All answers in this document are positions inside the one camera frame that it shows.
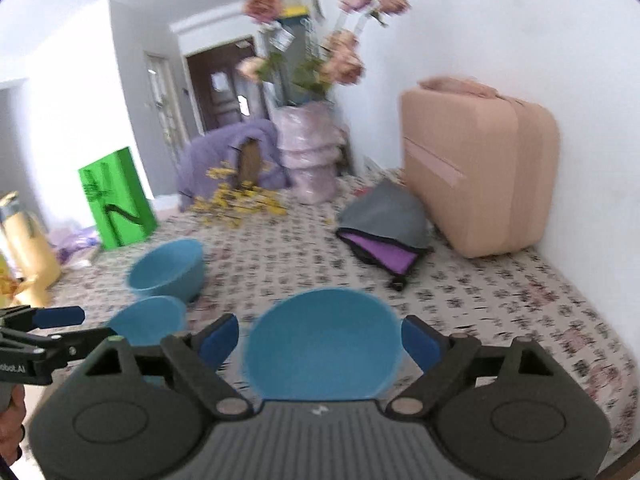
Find blue bowl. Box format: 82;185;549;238
127;238;205;304
105;296;186;346
242;288;404;402

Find person left hand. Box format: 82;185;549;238
0;385;26;466

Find yellow thermos jug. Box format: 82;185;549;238
1;191;62;308

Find yellow green snack box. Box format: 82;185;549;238
0;256;20;308

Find purple tissue pack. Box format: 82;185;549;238
47;226;102;270

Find calligraphy print tablecloth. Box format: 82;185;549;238
29;167;640;466

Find green paper bag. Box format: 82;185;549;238
78;148;157;249

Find grey purple folded cloth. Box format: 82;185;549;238
335;178;432;292

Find yellow flower branch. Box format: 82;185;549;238
188;160;288;229

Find pink hard case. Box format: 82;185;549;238
399;78;560;258

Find chair with purple cover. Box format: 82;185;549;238
177;119;288;212

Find pink textured vase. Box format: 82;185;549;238
273;101;344;205

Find dark brown door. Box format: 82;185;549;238
186;37;270;132

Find grey refrigerator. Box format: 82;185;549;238
259;15;326;107

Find dried pink roses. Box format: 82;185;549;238
236;0;410;106

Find yellow box on refrigerator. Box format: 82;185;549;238
279;6;309;20

